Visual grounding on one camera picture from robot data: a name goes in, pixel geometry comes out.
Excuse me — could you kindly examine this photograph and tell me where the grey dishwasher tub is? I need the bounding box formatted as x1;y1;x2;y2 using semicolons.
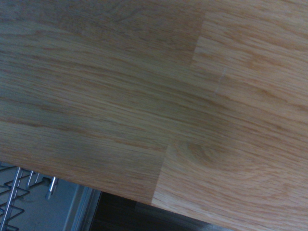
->
0;161;103;231

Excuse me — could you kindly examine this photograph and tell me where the metal wire dishwasher rack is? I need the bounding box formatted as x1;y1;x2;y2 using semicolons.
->
0;161;60;231

